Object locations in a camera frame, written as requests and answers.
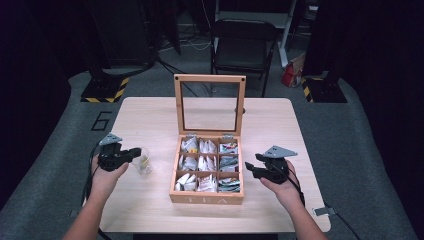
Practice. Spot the person's left hand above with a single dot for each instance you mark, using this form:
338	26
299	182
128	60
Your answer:
103	183

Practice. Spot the clear glass cup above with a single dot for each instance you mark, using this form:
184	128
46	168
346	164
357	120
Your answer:
144	168

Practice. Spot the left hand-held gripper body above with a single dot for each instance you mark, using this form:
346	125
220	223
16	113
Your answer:
110	158

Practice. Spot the red paper bag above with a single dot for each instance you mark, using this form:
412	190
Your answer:
291	75

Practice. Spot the single tea bag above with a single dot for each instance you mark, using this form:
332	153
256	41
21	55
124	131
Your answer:
144	162

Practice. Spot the wooden tea box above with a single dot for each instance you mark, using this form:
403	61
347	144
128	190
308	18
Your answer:
206	198

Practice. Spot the grey table bracket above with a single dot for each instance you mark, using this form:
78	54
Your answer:
324	211
73	213

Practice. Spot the assortment of packets in compartments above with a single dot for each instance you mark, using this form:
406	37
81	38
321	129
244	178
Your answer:
206	163

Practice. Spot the black folding chair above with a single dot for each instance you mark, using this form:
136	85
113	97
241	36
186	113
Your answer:
241	50

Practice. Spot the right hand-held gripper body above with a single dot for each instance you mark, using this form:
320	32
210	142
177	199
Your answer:
276	170

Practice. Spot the yellow-black striped stand base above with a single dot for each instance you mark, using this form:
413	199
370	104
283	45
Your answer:
103	90
323	91

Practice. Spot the person's right hand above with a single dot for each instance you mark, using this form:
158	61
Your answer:
286	191

